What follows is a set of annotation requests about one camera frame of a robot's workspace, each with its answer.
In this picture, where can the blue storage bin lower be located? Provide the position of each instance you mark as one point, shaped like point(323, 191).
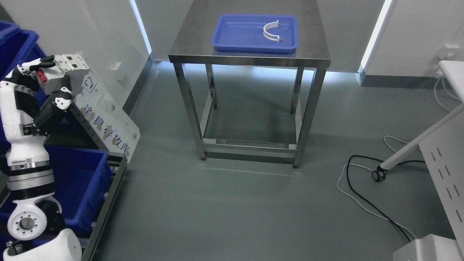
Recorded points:
point(76, 177)

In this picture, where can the stainless steel table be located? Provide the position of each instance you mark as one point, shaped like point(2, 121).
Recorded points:
point(217, 87)

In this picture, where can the blue storage bin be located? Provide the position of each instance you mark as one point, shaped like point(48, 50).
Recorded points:
point(76, 177)
point(17, 45)

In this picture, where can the white label board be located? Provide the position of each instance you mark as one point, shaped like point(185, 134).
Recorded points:
point(111, 124)

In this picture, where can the white wall outlet box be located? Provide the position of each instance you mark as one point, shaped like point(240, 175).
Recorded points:
point(118, 71)

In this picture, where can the white wall socket plug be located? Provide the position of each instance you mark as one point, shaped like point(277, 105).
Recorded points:
point(448, 52)

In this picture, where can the white perforated cabinet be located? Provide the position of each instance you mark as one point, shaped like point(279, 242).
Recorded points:
point(443, 152)

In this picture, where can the white curved pipe clamp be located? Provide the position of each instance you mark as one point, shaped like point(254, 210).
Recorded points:
point(267, 34)

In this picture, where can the blue plastic tray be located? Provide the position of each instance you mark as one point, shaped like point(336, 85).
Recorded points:
point(242, 32)

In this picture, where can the grey circuit breaker red switch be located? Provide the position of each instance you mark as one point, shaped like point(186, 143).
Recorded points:
point(72, 65)

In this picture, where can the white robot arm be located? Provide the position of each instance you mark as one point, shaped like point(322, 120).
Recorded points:
point(36, 225)

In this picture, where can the blue storage bin upper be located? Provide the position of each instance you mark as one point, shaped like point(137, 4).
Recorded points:
point(17, 45)

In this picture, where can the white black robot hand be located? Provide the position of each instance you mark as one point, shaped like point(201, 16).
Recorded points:
point(28, 115)

